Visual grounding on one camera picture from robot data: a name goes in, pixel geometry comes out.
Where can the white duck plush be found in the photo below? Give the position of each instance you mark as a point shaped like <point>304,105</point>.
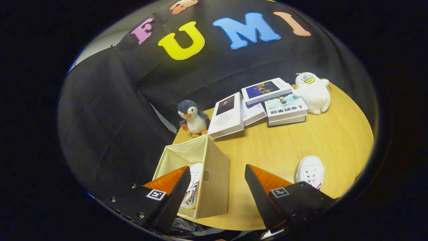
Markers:
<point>314,97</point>

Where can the thick white book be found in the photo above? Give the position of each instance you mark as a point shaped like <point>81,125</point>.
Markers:
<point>287,121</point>

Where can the white book teal picture cover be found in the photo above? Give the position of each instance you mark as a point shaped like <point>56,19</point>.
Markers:
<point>286,108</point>

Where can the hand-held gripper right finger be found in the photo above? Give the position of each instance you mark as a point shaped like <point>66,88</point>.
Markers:
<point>260,201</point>

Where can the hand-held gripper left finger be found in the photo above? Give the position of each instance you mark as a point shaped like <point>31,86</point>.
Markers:
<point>175,201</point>

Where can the white canvas shoe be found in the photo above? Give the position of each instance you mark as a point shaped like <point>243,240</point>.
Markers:
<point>195,180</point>
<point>309,169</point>

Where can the white book dark portrait cover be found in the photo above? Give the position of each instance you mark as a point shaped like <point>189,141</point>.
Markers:
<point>227,120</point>

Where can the white book blue picture cover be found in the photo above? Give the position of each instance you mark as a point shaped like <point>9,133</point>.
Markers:
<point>267,90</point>

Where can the thin white book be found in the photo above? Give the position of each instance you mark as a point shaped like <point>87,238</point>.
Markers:
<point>254,115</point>

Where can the grey white penguin plush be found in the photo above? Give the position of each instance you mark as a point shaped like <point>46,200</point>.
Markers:
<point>195,122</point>

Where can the beige fabric storage box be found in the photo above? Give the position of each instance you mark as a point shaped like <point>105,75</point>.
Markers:
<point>217,187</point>

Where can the black backdrop cloth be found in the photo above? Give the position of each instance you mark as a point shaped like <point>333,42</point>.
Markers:
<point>117,117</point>

